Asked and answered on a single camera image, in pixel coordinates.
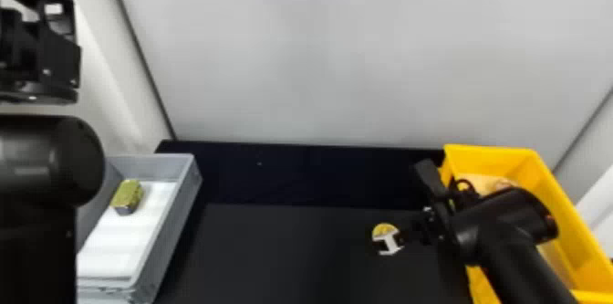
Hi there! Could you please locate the white foam pad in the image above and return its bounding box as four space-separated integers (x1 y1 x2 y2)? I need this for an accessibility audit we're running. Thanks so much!
76 180 181 292

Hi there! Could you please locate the yellow box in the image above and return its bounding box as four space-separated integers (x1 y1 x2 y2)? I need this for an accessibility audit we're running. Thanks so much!
437 143 613 304

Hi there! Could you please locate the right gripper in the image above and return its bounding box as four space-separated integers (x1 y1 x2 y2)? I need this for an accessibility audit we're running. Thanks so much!
403 201 457 251

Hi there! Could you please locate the black cable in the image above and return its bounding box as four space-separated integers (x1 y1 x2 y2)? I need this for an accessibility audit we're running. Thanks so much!
452 178 481 200

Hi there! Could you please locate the grey tray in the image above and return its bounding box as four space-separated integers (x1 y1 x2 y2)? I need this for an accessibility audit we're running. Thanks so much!
75 152 203 304

